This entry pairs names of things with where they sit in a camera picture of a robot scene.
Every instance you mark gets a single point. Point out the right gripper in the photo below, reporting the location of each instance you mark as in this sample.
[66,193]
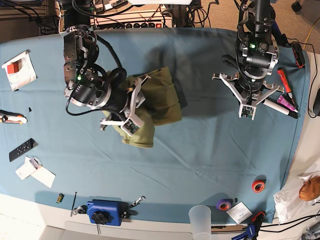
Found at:
[135,99]

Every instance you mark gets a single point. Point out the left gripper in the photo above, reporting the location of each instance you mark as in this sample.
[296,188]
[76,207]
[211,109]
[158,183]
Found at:
[248,102]

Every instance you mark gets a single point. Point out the olive green t-shirt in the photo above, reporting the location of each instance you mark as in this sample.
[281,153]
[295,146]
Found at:
[161,107]

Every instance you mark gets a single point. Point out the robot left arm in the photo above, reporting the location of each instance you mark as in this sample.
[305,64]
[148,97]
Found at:
[256,55]

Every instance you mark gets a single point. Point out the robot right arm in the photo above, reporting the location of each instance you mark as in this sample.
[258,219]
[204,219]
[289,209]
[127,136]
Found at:
[87,83]

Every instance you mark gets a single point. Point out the white black marker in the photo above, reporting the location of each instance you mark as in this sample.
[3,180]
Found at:
[280,108]

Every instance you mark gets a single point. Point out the pink tube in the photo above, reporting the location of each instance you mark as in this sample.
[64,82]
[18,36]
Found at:
[283,101]

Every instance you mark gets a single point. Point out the blue table cloth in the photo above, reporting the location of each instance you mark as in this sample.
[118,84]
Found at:
[209,155]

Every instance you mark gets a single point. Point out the blue black clamp top right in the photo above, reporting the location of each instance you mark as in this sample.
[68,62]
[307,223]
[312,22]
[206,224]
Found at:
[280,38]

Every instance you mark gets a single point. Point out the orange black clamp right edge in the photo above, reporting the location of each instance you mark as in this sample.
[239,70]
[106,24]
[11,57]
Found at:
[298,54]

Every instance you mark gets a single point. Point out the silver carabiner clip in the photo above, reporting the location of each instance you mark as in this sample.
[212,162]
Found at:
[137,201]

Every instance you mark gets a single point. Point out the red tape roll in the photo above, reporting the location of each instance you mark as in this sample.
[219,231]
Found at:
[258,185]

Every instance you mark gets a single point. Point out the blue clamp block black knob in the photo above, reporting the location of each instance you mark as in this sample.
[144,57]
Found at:
[107,212]

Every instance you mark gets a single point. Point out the thin black rod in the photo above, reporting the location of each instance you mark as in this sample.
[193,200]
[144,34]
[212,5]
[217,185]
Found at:
[73,204]

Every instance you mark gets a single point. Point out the black remote control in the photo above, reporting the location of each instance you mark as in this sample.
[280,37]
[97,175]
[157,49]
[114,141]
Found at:
[22,149]

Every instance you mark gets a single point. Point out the small green yellow battery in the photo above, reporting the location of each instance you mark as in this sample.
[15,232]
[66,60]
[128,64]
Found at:
[60,198]

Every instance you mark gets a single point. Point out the white paper sheet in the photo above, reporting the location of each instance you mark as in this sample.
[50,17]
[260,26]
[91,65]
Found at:
[41,174]

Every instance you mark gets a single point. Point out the white power strip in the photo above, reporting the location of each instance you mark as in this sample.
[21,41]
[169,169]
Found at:
[133,19]

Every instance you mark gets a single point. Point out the clear plastic packaged item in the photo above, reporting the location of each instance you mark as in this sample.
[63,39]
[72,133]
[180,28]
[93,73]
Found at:
[30,166]

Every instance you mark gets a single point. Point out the purple tape roll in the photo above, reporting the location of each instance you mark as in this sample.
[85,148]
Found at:
[224,204]

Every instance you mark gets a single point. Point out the brown furry object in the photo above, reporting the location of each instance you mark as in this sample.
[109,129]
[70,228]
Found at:
[310,189]

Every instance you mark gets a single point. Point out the white card booklet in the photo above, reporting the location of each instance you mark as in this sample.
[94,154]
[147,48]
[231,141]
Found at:
[239,212]

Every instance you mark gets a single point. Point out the white plastic bag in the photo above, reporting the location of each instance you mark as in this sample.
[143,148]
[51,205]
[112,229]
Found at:
[287,200]

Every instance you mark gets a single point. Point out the translucent plastic cup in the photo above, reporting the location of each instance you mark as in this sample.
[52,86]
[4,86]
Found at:
[200,220]

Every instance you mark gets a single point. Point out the orange white utility knife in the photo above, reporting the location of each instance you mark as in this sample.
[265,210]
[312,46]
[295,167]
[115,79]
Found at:
[12,118]

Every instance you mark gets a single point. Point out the blue orange clamp bottom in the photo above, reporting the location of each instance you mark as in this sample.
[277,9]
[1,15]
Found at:
[252,230]

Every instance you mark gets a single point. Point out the red handled screwdriver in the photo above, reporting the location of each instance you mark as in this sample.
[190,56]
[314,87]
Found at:
[283,77]

